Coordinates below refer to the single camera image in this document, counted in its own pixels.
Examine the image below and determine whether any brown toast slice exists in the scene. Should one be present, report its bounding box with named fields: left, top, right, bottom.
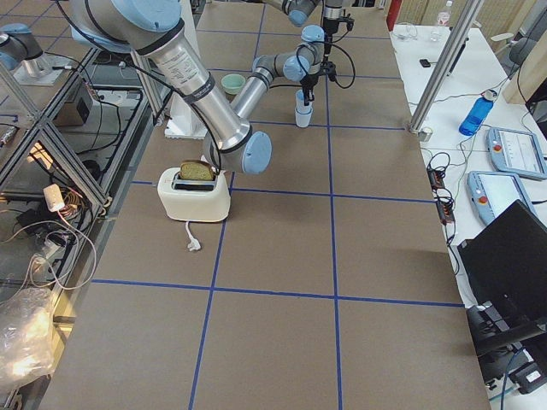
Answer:
left=179, top=160, right=215, bottom=181

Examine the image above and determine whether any clear plastic bottle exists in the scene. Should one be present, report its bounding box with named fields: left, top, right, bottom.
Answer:
left=435, top=0, right=453, bottom=27

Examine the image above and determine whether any teach pendant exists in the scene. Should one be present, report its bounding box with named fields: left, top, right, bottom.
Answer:
left=486, top=127, right=546, bottom=180
left=467, top=171, right=537, bottom=226

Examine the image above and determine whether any green plastic bowl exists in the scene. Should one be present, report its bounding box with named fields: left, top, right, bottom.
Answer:
left=221, top=73, right=246, bottom=96

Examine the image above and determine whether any white toaster power plug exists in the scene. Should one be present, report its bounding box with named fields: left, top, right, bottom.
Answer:
left=185, top=221, right=202, bottom=252

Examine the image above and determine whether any blue water bottle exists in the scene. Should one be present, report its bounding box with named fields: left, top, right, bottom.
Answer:
left=458, top=89, right=498, bottom=137

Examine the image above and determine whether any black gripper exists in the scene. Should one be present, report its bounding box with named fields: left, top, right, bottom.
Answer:
left=300, top=61, right=337, bottom=104

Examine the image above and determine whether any light blue cup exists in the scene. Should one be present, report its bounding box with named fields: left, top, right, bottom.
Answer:
left=295, top=90, right=313, bottom=112
left=295, top=108, right=314, bottom=128

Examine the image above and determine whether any lower teach pendant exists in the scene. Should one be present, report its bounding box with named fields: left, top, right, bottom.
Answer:
left=467, top=171, right=537, bottom=226

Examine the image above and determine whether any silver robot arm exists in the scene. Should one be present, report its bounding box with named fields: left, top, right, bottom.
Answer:
left=232, top=1, right=344, bottom=127
left=71, top=1, right=315, bottom=174

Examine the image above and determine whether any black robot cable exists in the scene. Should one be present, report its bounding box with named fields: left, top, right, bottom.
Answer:
left=318, top=12, right=356, bottom=90

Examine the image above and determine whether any cream white toaster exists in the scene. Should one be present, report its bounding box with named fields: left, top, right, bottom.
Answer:
left=156, top=167, right=231, bottom=222

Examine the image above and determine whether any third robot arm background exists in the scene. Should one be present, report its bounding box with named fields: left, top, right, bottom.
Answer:
left=1, top=23, right=61, bottom=86

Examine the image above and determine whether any crumpled clear plastic bag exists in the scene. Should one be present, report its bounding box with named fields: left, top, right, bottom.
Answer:
left=1, top=287, right=54, bottom=392

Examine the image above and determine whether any white power adapter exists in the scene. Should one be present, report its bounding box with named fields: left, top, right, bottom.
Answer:
left=43, top=184, right=65, bottom=213

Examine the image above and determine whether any upper teach pendant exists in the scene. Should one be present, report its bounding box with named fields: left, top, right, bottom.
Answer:
left=486, top=127, right=546, bottom=180

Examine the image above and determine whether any black laptop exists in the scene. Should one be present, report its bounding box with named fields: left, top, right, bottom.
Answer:
left=458, top=200, right=546, bottom=337

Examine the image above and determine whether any aluminium frame post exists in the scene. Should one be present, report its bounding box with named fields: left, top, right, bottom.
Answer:
left=408, top=0, right=485, bottom=142

